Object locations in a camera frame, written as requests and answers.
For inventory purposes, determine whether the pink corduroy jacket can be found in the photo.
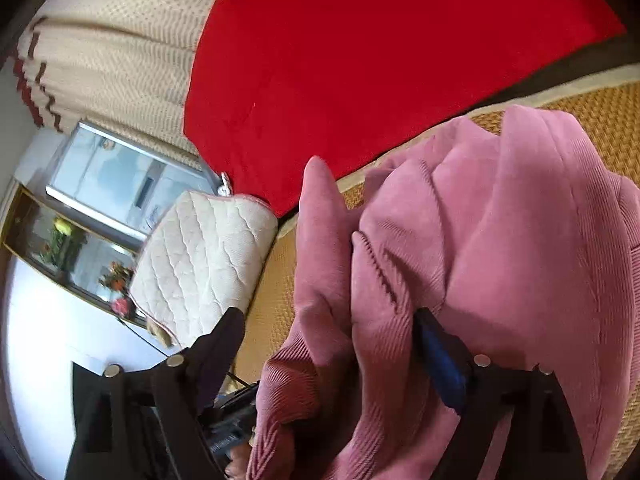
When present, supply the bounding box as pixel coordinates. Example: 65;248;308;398
247;106;639;479

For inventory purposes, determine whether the person's left hand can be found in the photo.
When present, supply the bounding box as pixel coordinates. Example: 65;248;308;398
224;442;253;480

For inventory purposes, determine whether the white quilted pillow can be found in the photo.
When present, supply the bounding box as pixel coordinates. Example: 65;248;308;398
129;190;278;348

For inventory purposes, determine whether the framed flower picture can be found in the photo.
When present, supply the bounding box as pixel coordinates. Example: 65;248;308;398
1;183;145;327

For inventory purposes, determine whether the window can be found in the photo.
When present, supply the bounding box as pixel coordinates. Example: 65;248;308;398
44;122;219;242

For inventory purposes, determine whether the red blanket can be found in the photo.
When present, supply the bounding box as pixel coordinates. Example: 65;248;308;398
183;0;626;216

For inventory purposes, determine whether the beige dotted curtain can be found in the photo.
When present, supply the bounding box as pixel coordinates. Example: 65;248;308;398
14;0;215;168

